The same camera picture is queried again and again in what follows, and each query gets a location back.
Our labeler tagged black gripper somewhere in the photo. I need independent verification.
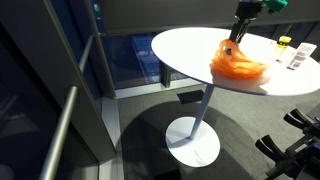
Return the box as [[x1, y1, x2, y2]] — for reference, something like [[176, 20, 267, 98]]
[[228, 0, 265, 45]]

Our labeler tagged orange plastic bag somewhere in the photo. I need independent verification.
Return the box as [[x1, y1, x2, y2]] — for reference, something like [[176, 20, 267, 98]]
[[209, 38, 270, 81]]

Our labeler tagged clear bottle with yellow lid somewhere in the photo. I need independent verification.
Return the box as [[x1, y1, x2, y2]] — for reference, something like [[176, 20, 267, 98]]
[[275, 35, 293, 64]]

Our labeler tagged white packet with barcode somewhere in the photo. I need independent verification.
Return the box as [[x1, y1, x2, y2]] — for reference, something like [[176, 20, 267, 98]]
[[286, 42, 318, 71]]

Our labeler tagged black floor plate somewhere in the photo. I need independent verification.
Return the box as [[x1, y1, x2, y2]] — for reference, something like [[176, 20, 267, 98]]
[[176, 89, 205, 105]]

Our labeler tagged dark window pillar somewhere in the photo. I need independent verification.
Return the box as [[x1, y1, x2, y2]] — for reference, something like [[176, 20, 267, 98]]
[[159, 62, 172, 88]]

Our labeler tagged white table leg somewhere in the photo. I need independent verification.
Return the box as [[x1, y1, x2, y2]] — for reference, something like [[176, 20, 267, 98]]
[[188, 84, 215, 141]]

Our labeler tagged white round table base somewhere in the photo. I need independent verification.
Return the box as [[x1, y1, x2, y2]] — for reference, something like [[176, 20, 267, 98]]
[[165, 116, 221, 168]]

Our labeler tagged short metal handrail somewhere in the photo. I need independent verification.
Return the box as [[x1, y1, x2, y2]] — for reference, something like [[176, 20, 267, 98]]
[[78, 34, 95, 73]]

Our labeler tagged long metal handrail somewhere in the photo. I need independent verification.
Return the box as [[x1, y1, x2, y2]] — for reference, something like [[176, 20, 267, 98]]
[[38, 85, 79, 180]]

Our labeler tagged teal camera mount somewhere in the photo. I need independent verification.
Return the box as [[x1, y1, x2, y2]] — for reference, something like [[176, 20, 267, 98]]
[[262, 0, 289, 15]]

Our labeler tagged black handle clamp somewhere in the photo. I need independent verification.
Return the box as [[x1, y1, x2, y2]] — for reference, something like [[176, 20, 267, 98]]
[[283, 107, 320, 138], [254, 134, 320, 180]]

